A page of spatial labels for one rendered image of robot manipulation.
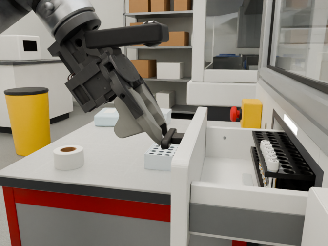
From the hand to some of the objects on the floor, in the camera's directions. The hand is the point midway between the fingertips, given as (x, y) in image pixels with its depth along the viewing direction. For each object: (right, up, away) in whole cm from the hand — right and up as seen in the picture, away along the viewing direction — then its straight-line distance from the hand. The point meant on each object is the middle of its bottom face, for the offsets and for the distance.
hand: (163, 131), depth 43 cm
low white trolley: (-4, -78, +64) cm, 101 cm away
